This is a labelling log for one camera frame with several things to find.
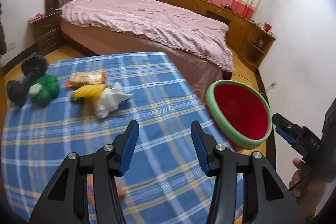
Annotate white glove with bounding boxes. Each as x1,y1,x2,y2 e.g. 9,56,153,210
92,82,134,119

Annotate orange ointment box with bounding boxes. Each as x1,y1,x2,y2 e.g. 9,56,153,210
87,174,126,208

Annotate person's right hand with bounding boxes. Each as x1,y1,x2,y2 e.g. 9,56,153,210
288,158,326,199

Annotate red bin with green rim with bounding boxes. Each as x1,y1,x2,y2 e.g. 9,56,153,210
206,80,273,149

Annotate blue plaid table blanket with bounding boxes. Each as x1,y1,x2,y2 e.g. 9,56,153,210
1,53,226,223

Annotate orange snack cracker packet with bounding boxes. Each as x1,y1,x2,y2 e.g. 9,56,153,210
66,71,106,88

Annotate green clover toy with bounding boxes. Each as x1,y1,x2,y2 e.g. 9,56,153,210
28,75,60,106

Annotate long wooden cabinet desk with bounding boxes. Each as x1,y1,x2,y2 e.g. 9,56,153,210
145,0,276,72

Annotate red cup on cabinet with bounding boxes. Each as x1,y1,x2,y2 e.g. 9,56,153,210
263,23,272,32

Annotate pink bed cover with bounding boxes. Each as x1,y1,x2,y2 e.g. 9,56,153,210
58,0,235,72

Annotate dark wooden nightstand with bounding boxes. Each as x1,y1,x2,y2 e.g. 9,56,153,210
29,11,63,56

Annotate black jacket hanging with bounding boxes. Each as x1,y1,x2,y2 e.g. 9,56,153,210
0,20,7,56

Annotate dark wooden bed frame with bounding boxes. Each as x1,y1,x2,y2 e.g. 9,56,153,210
44,0,140,57

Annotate black suction mount stand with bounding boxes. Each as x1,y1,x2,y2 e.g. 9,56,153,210
6,54,48,107

